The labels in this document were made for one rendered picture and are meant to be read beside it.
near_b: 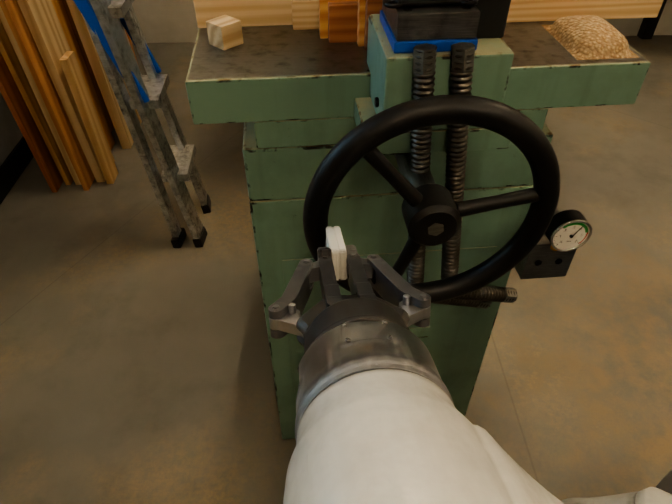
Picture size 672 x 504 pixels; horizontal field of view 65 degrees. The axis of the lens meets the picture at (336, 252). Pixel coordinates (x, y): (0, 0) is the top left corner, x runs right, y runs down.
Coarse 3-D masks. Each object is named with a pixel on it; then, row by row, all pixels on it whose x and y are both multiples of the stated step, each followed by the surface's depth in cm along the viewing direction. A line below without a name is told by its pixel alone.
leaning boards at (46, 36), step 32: (0, 0) 154; (32, 0) 162; (64, 0) 196; (0, 32) 165; (32, 32) 165; (64, 32) 186; (0, 64) 170; (32, 64) 167; (64, 64) 171; (96, 64) 196; (32, 96) 180; (64, 96) 180; (96, 96) 209; (32, 128) 185; (64, 128) 184; (96, 128) 190; (64, 160) 199; (96, 160) 198
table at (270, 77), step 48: (240, 48) 72; (288, 48) 72; (336, 48) 72; (528, 48) 72; (192, 96) 66; (240, 96) 67; (288, 96) 68; (336, 96) 68; (528, 96) 71; (576, 96) 72; (624, 96) 72; (384, 144) 63; (432, 144) 63; (480, 144) 64
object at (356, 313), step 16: (320, 304) 41; (336, 304) 36; (352, 304) 35; (368, 304) 35; (384, 304) 36; (304, 320) 39; (320, 320) 36; (336, 320) 34; (352, 320) 34; (368, 320) 34; (400, 320) 36; (304, 336) 38; (304, 352) 37
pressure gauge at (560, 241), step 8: (560, 216) 80; (568, 216) 79; (576, 216) 79; (552, 224) 80; (560, 224) 79; (568, 224) 79; (576, 224) 79; (584, 224) 79; (552, 232) 80; (560, 232) 80; (568, 232) 80; (584, 232) 80; (552, 240) 81; (560, 240) 81; (568, 240) 81; (576, 240) 81; (584, 240) 82; (552, 248) 85; (560, 248) 82; (568, 248) 82; (576, 248) 82
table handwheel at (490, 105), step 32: (448, 96) 50; (384, 128) 51; (416, 128) 51; (512, 128) 52; (352, 160) 53; (384, 160) 54; (544, 160) 55; (320, 192) 55; (416, 192) 57; (448, 192) 60; (512, 192) 60; (544, 192) 58; (320, 224) 58; (416, 224) 58; (448, 224) 58; (544, 224) 61; (512, 256) 65; (416, 288) 68; (448, 288) 68
